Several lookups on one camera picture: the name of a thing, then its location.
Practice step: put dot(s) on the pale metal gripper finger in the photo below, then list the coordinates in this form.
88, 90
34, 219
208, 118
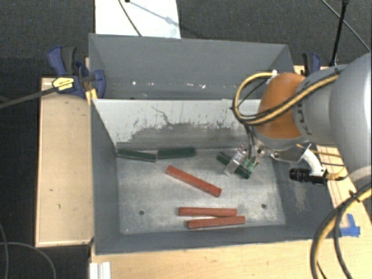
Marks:
234, 168
234, 159

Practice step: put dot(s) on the dark green flat block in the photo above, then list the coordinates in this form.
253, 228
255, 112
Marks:
136, 155
176, 153
222, 157

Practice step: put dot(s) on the red-brown flat block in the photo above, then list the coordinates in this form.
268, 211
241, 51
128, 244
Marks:
193, 181
216, 222
207, 211

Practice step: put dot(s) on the grey metal bin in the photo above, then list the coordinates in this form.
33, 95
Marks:
174, 65

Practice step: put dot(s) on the pale wood board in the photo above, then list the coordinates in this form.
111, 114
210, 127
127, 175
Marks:
64, 170

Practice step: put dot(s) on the black cylinder on white bracket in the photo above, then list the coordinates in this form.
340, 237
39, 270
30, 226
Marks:
305, 175

